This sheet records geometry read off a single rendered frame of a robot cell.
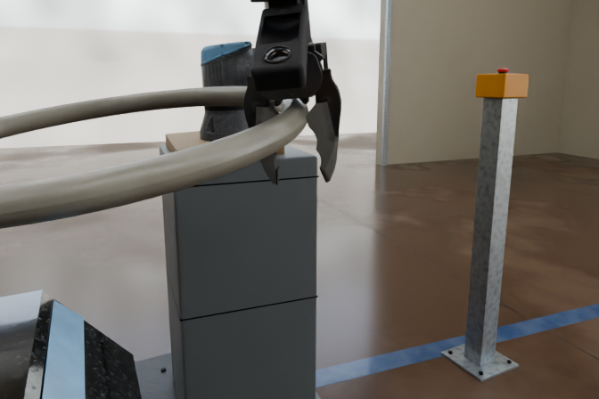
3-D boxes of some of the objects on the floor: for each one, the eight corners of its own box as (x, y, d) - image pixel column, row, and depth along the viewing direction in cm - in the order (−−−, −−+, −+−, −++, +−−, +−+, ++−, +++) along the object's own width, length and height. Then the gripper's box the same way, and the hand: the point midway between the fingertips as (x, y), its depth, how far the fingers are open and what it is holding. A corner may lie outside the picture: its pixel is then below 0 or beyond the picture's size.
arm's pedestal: (157, 371, 172) (142, 143, 156) (284, 345, 190) (283, 137, 173) (171, 476, 127) (151, 168, 110) (338, 427, 144) (342, 157, 128)
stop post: (519, 366, 175) (548, 71, 154) (481, 382, 166) (507, 70, 145) (476, 341, 193) (498, 72, 172) (440, 354, 184) (458, 72, 163)
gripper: (344, -18, 52) (356, 164, 58) (239, -5, 54) (262, 169, 60) (339, -26, 44) (354, 187, 50) (216, -10, 46) (245, 191, 52)
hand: (299, 175), depth 52 cm, fingers closed on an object, 5 cm apart
